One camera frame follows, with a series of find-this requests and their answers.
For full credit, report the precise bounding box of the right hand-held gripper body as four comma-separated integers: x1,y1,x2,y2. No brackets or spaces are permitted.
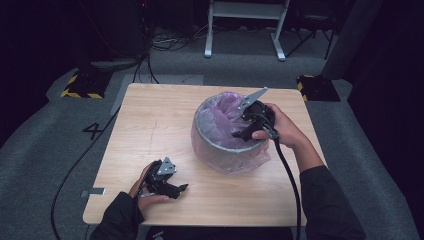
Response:
237,86,277,132

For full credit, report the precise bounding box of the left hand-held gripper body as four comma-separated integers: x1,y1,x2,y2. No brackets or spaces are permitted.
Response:
142,156,181,200

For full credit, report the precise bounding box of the pink plastic bag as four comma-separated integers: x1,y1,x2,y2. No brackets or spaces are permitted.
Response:
190,91,273,177

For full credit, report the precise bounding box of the green plastic bin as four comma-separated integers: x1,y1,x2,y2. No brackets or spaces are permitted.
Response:
191,93,269,168

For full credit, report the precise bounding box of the person's left hand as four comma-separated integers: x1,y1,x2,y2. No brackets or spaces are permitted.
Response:
128,162,171,211

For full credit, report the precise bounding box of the person's right hand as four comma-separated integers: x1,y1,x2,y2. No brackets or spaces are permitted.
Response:
251,102,310,150

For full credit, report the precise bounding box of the black yellow striped base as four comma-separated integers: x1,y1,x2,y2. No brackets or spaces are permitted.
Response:
296,74,342,103
60,69,113,100

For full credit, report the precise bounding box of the grey tape strip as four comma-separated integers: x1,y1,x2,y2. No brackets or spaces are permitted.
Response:
80,187,107,198

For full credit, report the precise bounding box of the black tripod stand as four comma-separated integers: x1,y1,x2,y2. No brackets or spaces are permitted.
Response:
284,6,338,62

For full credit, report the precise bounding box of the white metal stand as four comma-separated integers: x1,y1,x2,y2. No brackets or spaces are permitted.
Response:
203,0,291,62

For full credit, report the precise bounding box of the grey pillar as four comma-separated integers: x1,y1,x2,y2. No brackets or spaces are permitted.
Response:
321,0,384,81

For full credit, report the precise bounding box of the black equipment stand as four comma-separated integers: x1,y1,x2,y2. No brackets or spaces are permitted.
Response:
87,0,151,73

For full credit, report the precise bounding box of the right hand-held gripper black cable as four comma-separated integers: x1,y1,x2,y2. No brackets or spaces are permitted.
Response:
264,123,303,240

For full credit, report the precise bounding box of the long black floor cable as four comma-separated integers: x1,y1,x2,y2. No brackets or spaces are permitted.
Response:
49,105,122,240

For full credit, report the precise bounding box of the bundle of floor cables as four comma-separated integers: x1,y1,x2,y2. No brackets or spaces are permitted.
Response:
131,0,214,84

